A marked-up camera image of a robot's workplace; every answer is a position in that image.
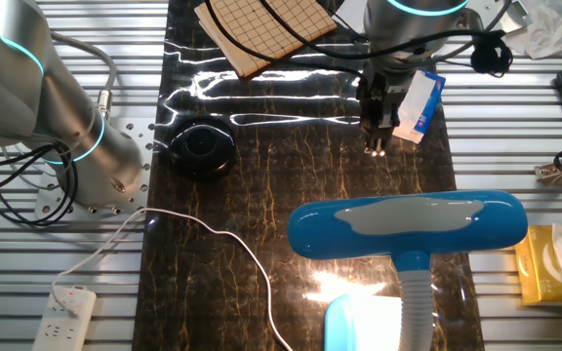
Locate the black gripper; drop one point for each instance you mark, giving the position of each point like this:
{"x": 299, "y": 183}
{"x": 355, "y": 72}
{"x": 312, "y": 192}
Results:
{"x": 378, "y": 102}

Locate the blue desk lamp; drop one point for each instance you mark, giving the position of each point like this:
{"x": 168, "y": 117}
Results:
{"x": 320, "y": 229}

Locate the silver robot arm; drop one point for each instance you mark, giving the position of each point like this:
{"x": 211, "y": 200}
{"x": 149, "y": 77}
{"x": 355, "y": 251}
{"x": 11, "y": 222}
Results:
{"x": 17, "y": 73}

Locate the blue and white carton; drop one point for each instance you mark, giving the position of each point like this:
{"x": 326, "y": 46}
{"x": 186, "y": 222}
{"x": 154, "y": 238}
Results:
{"x": 425, "y": 105}

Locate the white paper sheet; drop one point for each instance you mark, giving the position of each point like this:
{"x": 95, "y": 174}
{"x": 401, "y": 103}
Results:
{"x": 351, "y": 14}

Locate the wooden grid board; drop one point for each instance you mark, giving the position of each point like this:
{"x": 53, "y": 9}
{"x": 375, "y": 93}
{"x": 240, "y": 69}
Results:
{"x": 281, "y": 24}

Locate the black round dish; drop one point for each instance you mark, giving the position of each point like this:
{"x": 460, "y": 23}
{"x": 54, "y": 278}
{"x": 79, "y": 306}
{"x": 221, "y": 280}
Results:
{"x": 202, "y": 148}

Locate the silver metal plate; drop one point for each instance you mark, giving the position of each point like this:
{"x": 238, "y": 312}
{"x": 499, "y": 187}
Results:
{"x": 508, "y": 19}

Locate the yellow tissue pack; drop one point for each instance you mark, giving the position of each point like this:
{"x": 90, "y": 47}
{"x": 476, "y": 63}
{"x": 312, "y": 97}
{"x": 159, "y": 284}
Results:
{"x": 534, "y": 268}

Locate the crumpled white paper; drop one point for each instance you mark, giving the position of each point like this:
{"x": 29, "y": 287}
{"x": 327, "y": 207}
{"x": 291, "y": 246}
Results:
{"x": 547, "y": 29}

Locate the silver robot mounting plate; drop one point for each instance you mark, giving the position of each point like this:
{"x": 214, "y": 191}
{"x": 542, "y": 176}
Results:
{"x": 134, "y": 131}

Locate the white power strip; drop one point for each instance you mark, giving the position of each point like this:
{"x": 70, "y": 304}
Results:
{"x": 56, "y": 331}

